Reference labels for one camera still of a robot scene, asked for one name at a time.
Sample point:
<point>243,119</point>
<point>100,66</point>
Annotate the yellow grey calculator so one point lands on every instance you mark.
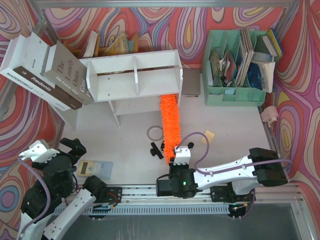
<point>101,169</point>

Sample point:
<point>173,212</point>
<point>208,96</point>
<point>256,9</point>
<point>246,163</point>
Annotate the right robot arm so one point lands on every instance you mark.
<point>239,177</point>

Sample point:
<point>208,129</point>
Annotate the white wooden bookshelf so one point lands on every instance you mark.
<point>134,83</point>

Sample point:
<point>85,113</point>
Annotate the small books behind shelf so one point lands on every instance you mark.
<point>121,45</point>

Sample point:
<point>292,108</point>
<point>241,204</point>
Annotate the yellow sticky note pad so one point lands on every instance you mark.
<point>209,135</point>

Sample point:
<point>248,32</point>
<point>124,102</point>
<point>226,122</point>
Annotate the black white marker pen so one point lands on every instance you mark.
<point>190,145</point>

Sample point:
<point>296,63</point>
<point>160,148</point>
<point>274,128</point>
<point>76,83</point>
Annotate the clear tape roll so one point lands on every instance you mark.
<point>155,133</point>

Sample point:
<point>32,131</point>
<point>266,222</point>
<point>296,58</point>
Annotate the pink piggy figurine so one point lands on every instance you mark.
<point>269,115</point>

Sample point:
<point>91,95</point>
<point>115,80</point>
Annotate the mint green desk organizer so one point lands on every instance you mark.
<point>216,91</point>

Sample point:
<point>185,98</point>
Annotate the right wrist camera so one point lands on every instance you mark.
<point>182,155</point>

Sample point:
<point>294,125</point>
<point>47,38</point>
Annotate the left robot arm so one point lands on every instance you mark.
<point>38,206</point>

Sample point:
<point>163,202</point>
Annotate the large grey white book stack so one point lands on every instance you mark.
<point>25,63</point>

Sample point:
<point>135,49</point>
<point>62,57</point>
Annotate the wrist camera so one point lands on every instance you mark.
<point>182,155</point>
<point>39,152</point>

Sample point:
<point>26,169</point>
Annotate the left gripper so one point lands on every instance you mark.
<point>69,152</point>

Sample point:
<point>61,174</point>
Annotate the orange microfiber duster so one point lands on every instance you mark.
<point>171,125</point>

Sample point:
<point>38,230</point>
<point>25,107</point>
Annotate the black binder clip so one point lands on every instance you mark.
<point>154,151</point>

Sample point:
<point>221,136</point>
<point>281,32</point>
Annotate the grey notebook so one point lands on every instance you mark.
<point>191,82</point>

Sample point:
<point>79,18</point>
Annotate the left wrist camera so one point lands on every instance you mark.
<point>39,152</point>

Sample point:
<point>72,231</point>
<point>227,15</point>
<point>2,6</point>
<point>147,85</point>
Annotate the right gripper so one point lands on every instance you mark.
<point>163,147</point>

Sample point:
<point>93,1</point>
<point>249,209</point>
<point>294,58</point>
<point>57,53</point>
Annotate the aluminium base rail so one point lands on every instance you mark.
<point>146,195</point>

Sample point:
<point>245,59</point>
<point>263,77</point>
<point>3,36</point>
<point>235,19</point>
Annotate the white books beside organizer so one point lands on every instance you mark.
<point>267,54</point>

